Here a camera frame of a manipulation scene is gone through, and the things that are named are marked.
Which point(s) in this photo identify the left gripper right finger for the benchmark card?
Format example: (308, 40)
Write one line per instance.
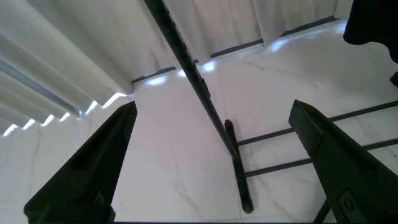
(351, 174)

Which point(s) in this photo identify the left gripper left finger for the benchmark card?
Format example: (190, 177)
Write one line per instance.
(84, 180)

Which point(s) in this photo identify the black T-shirt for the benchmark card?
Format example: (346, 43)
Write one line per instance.
(373, 21)

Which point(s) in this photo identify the black clothes rack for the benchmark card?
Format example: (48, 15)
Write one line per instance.
(188, 62)

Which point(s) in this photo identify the white curtain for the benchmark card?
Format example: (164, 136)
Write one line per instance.
(77, 46)

